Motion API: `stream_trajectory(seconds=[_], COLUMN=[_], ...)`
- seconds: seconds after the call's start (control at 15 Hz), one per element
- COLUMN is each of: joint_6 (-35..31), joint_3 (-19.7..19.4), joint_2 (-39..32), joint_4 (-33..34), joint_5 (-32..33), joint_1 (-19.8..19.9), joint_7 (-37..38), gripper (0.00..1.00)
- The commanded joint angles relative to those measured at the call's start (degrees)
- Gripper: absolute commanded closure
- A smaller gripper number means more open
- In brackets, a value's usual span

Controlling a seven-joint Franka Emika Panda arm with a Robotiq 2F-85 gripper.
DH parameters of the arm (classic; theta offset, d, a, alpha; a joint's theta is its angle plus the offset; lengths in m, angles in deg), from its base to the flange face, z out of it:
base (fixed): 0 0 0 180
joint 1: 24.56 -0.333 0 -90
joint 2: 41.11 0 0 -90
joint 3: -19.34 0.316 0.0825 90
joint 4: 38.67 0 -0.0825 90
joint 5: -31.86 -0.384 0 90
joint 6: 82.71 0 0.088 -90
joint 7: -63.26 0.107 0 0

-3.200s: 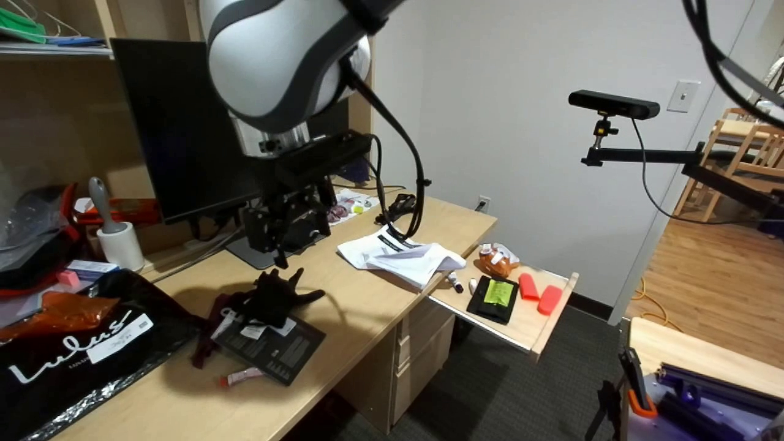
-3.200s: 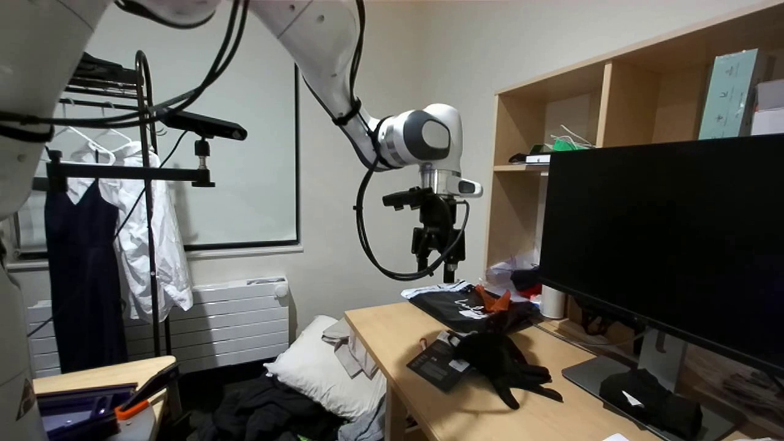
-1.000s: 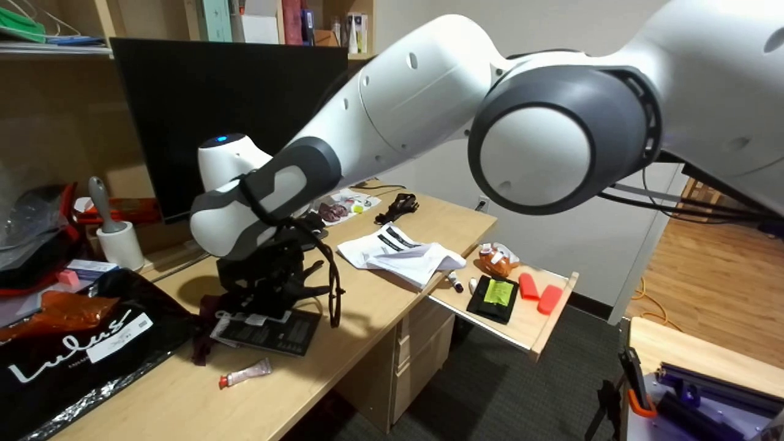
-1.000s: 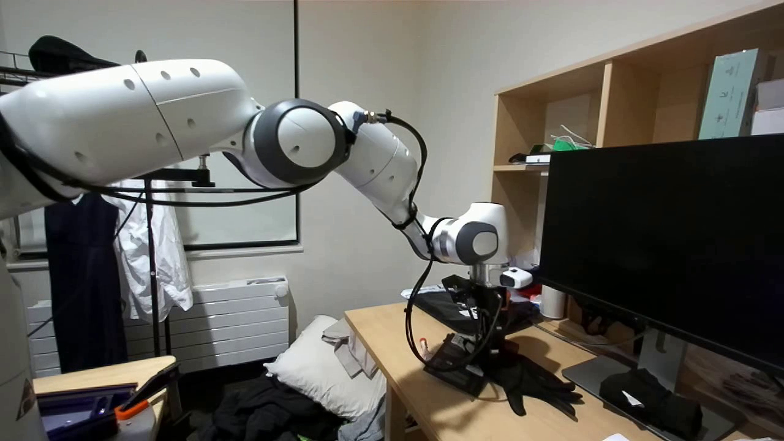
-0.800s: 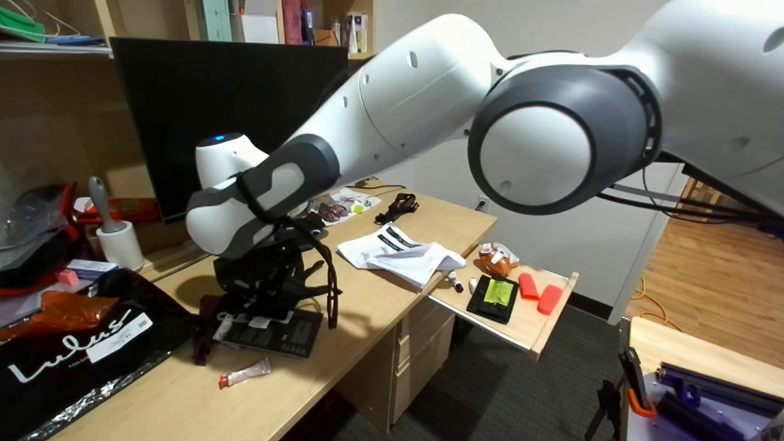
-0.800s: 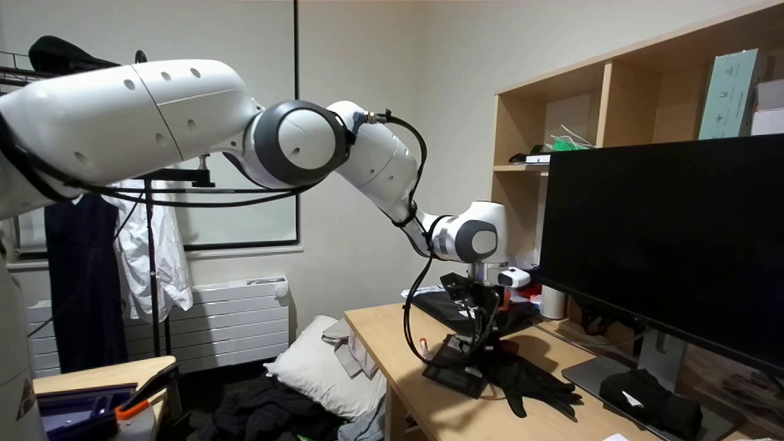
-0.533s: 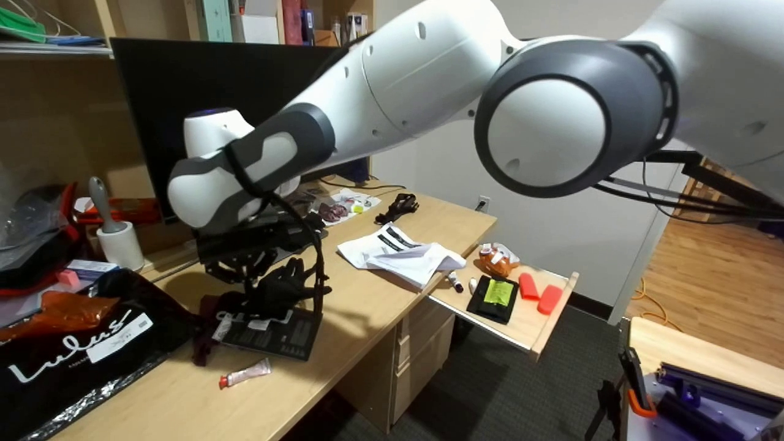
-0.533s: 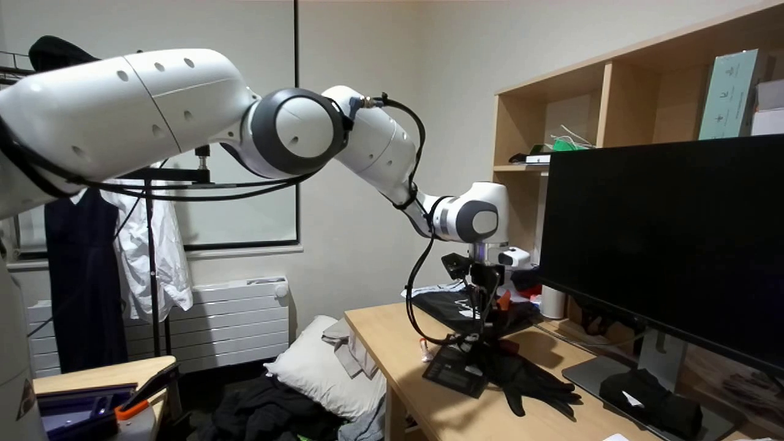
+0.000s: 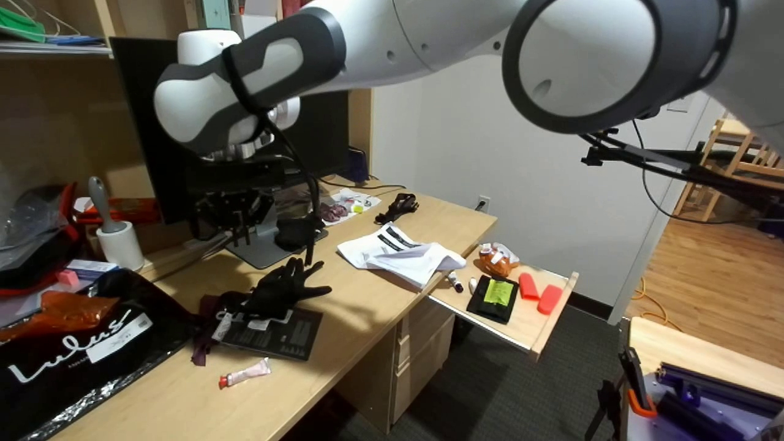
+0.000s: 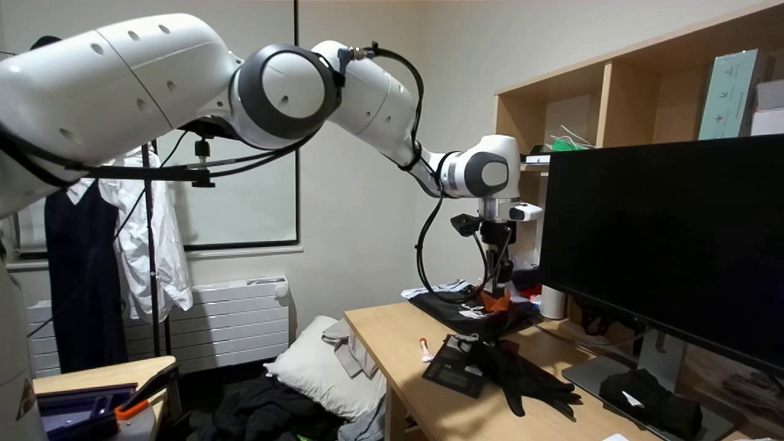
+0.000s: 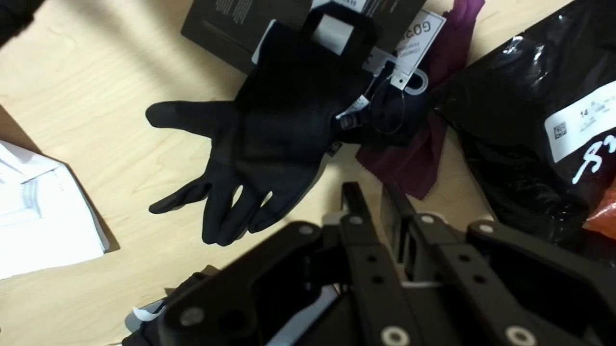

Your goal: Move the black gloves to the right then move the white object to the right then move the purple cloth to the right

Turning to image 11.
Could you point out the white papers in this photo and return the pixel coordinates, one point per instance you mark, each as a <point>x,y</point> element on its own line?
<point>45,212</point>

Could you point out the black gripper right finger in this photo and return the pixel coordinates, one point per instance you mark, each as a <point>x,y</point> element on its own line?
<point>488,289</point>

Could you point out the dark grey glove packaging card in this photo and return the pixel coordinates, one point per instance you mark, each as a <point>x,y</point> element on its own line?
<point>218,30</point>

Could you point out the purple cloth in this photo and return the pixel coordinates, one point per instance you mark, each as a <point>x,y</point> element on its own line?
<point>417,161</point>

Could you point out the orange packet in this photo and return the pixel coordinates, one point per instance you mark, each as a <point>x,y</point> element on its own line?
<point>603,222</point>

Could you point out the black gloves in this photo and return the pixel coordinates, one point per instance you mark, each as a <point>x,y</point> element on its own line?
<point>276,136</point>

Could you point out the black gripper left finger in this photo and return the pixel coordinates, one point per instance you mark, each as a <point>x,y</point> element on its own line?
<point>359,276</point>

